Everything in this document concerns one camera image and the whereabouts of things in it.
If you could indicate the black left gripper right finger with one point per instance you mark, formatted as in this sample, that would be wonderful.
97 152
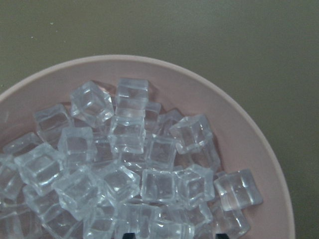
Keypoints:
222 236

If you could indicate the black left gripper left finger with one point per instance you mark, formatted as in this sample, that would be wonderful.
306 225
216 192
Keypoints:
129 236

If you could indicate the pink bowl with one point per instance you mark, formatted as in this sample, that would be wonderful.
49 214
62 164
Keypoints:
240 142

